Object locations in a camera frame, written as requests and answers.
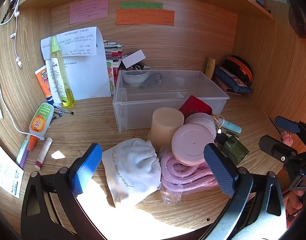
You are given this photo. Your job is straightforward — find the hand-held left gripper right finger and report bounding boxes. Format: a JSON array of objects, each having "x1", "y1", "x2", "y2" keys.
[{"x1": 203, "y1": 142, "x2": 287, "y2": 240}]

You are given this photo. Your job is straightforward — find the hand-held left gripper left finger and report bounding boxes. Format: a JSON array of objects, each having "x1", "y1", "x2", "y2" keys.
[{"x1": 21, "y1": 143, "x2": 111, "y2": 240}]

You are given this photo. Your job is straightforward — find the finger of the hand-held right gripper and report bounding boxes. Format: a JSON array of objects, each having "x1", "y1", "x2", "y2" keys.
[
  {"x1": 275, "y1": 116, "x2": 306, "y2": 141},
  {"x1": 258, "y1": 135, "x2": 298, "y2": 166}
]

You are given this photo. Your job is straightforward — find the small green bottle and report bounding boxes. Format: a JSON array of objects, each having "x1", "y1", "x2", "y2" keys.
[{"x1": 216, "y1": 132, "x2": 250, "y2": 166}]

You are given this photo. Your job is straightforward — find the light blue tube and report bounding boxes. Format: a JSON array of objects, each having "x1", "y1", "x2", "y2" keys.
[{"x1": 222, "y1": 120, "x2": 242, "y2": 134}]

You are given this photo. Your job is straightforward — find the white drawstring pouch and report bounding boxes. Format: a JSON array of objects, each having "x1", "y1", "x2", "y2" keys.
[{"x1": 101, "y1": 138, "x2": 162, "y2": 208}]

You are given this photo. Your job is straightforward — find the beige cylindrical container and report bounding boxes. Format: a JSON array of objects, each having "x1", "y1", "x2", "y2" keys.
[{"x1": 150, "y1": 107, "x2": 185, "y2": 153}]

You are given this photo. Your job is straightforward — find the clear plastic storage box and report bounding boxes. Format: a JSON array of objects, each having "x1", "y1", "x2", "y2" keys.
[{"x1": 112, "y1": 70, "x2": 230, "y2": 134}]

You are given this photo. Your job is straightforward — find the wooden desktop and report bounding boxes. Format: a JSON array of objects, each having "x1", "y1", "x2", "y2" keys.
[{"x1": 0, "y1": 90, "x2": 302, "y2": 233}]

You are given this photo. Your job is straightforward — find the person's right hand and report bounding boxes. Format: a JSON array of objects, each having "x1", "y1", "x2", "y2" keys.
[{"x1": 280, "y1": 131, "x2": 305, "y2": 223}]

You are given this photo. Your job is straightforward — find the thin black stick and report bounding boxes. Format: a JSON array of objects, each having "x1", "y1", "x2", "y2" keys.
[{"x1": 267, "y1": 113, "x2": 282, "y2": 137}]

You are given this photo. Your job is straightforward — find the pink lip balm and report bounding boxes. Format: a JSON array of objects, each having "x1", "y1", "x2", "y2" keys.
[{"x1": 35, "y1": 137, "x2": 53, "y2": 169}]

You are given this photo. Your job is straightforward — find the orange capped marker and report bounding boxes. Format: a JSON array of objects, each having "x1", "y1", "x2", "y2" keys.
[{"x1": 15, "y1": 134, "x2": 39, "y2": 170}]

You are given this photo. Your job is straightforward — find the bundle of pens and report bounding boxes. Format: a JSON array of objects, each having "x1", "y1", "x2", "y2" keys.
[{"x1": 49, "y1": 103, "x2": 74, "y2": 126}]

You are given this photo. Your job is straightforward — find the white bottle with orange label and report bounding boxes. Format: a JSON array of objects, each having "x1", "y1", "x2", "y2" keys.
[{"x1": 29, "y1": 102, "x2": 55, "y2": 141}]

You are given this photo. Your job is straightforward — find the red booklet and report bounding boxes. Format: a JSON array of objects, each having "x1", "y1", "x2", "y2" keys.
[{"x1": 179, "y1": 95, "x2": 213, "y2": 117}]

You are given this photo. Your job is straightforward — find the blue pouch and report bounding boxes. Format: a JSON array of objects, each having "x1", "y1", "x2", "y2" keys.
[{"x1": 214, "y1": 66, "x2": 254, "y2": 95}]

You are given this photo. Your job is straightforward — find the pink wallet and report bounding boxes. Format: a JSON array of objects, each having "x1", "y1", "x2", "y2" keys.
[{"x1": 212, "y1": 76, "x2": 241, "y2": 96}]

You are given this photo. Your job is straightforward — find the black and orange case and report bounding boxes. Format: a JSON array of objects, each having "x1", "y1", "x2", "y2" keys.
[{"x1": 222, "y1": 55, "x2": 254, "y2": 87}]

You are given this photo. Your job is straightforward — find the white printed sheet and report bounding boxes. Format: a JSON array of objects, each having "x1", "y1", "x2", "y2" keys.
[{"x1": 0, "y1": 136, "x2": 24, "y2": 199}]

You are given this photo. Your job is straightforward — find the yellow spray bottle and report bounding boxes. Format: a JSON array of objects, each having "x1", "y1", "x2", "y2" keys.
[{"x1": 50, "y1": 36, "x2": 76, "y2": 108}]

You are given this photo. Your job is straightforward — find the white paper sheets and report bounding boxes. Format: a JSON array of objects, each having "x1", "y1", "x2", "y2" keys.
[{"x1": 41, "y1": 26, "x2": 112, "y2": 101}]

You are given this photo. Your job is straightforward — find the white tube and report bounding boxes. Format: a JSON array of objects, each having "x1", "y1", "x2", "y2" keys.
[{"x1": 45, "y1": 58, "x2": 66, "y2": 105}]

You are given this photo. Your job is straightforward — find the orange sunscreen tube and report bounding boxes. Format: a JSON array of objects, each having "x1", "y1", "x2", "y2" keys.
[{"x1": 35, "y1": 65, "x2": 55, "y2": 106}]

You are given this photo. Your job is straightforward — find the small yellow bottle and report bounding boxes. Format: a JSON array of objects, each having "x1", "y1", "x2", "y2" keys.
[{"x1": 205, "y1": 58, "x2": 216, "y2": 79}]

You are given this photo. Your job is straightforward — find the fruit sticker sheet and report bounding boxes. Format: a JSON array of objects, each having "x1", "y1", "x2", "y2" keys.
[{"x1": 106, "y1": 59, "x2": 116, "y2": 93}]

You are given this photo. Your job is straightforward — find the white bowl of beads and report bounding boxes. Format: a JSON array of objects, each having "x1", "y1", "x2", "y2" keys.
[{"x1": 121, "y1": 69, "x2": 151, "y2": 87}]

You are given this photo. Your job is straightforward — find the dark object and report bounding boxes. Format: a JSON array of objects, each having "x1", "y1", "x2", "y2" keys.
[{"x1": 278, "y1": 0, "x2": 306, "y2": 39}]

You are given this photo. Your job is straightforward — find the small white open box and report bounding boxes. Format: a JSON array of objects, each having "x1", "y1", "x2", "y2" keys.
[{"x1": 121, "y1": 50, "x2": 146, "y2": 69}]

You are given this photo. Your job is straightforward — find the stack of booklets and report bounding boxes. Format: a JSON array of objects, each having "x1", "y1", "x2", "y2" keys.
[{"x1": 102, "y1": 40, "x2": 125, "y2": 93}]

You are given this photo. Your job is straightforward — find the pink paper note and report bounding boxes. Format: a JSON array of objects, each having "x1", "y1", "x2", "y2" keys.
[{"x1": 69, "y1": 0, "x2": 109, "y2": 25}]

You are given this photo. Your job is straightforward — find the orange paper note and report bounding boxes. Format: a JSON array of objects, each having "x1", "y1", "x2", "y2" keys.
[{"x1": 115, "y1": 8, "x2": 175, "y2": 27}]

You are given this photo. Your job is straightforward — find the green paper note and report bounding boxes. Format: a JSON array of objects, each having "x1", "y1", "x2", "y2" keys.
[{"x1": 120, "y1": 1, "x2": 163, "y2": 10}]

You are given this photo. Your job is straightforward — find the pink rope in plastic bag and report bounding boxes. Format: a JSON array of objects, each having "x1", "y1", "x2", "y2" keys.
[{"x1": 158, "y1": 148, "x2": 231, "y2": 205}]

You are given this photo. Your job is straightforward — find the white charging cable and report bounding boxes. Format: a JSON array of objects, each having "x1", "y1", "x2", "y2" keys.
[{"x1": 0, "y1": 61, "x2": 45, "y2": 141}]

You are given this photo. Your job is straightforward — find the white earphone cable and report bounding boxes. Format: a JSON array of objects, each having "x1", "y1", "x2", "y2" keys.
[{"x1": 0, "y1": 0, "x2": 24, "y2": 69}]

